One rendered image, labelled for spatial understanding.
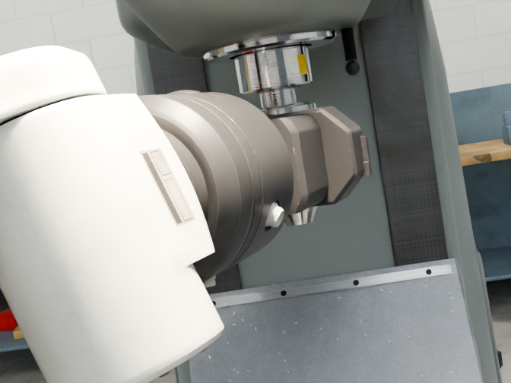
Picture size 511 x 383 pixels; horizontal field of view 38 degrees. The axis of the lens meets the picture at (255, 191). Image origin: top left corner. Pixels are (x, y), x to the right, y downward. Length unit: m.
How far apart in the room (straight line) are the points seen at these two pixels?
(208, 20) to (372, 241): 0.51
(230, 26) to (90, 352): 0.22
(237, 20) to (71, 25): 4.53
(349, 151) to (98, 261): 0.20
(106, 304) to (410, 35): 0.66
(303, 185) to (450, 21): 4.42
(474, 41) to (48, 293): 4.61
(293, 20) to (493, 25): 4.44
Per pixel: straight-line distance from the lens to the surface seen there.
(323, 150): 0.42
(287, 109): 0.46
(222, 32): 0.42
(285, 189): 0.36
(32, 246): 0.25
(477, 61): 4.81
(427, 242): 0.88
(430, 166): 0.87
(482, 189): 4.83
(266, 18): 0.41
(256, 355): 0.87
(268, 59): 0.46
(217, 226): 0.31
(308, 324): 0.86
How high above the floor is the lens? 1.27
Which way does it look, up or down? 6 degrees down
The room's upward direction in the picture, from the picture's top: 10 degrees counter-clockwise
